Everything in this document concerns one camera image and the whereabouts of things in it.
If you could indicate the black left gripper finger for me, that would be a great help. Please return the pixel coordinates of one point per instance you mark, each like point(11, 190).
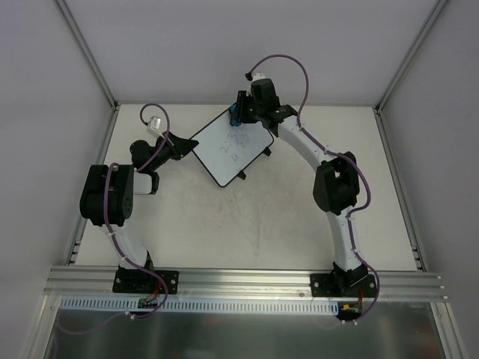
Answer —
point(178, 142)
point(183, 150)

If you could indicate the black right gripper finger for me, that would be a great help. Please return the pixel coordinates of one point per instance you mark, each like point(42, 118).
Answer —
point(248, 114)
point(242, 99)

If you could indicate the right aluminium frame post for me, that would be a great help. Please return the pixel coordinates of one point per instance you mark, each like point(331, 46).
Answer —
point(428, 25)

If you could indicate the right table edge rail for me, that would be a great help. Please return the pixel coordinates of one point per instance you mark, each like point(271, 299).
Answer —
point(401, 195)

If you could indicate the white whiteboard with black frame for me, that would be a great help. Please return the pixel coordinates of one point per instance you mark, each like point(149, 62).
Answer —
point(225, 151)

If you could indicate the left table edge rail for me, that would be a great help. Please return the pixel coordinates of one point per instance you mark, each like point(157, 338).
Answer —
point(90, 202)

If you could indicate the aluminium frame post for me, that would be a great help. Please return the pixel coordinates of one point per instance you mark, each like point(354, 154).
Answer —
point(79, 38)
point(428, 25)

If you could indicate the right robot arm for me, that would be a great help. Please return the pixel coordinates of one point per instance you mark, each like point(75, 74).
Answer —
point(336, 182)

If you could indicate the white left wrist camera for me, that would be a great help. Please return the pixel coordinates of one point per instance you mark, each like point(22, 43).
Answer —
point(154, 126)

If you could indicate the white slotted cable duct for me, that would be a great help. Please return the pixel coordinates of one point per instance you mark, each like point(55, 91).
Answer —
point(202, 305)

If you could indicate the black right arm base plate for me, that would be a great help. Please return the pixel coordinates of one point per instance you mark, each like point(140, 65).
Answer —
point(324, 285)

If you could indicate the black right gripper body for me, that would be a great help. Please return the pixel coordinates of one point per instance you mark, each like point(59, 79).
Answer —
point(242, 107)

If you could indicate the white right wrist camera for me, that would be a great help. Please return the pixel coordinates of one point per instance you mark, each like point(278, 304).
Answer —
point(252, 77)

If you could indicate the table edge rail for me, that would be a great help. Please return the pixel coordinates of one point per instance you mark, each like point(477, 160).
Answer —
point(90, 202)
point(401, 195)

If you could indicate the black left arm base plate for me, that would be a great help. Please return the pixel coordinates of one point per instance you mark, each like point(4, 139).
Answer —
point(133, 281)

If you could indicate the left aluminium frame post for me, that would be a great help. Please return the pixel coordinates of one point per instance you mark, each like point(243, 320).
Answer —
point(79, 38)

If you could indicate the aluminium mounting rail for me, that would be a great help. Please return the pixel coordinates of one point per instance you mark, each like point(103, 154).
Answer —
point(412, 286)

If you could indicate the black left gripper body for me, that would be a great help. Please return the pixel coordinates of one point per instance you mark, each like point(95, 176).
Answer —
point(171, 145)

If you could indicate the blue whiteboard eraser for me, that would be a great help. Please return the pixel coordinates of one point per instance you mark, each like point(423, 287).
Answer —
point(232, 110)

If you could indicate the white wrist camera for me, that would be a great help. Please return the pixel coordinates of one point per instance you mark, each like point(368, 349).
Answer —
point(252, 77)
point(154, 126)

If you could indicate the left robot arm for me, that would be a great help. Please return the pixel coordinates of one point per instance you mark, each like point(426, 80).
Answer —
point(108, 195)

